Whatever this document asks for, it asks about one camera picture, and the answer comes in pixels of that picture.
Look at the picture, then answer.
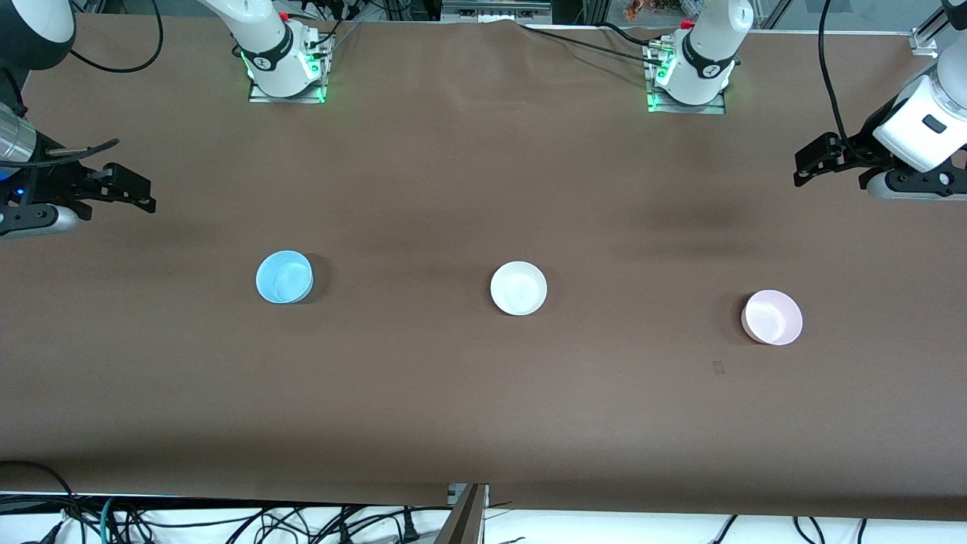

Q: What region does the aluminium corner bracket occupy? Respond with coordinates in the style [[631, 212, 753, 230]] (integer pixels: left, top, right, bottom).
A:
[[909, 26, 945, 57]]

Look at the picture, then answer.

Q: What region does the thick black looped cable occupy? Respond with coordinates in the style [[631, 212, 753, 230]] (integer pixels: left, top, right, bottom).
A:
[[0, 459, 85, 544]]

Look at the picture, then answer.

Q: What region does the aluminium frame profile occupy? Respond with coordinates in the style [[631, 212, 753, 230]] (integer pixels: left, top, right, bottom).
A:
[[432, 482, 490, 544]]

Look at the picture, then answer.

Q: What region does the long black cable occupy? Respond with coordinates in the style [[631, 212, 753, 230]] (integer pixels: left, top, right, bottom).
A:
[[516, 23, 666, 63]]

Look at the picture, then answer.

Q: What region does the pale pink plastic bowl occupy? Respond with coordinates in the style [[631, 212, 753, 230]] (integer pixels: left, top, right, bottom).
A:
[[740, 289, 804, 347]]

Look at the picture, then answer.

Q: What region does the grey metal rail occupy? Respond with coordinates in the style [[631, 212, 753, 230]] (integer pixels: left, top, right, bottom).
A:
[[440, 0, 554, 25]]

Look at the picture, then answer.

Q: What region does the light blue plastic bowl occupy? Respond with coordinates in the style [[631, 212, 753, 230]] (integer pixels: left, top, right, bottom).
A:
[[255, 250, 314, 304]]

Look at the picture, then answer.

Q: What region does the short black cable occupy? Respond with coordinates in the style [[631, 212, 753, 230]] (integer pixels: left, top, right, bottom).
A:
[[597, 21, 663, 49]]

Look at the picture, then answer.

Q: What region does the brown table cover sheet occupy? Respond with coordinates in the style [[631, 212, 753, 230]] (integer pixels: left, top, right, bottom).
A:
[[0, 14, 967, 522]]

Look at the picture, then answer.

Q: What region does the white plastic bowl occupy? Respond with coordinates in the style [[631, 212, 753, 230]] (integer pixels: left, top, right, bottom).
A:
[[490, 261, 548, 317]]

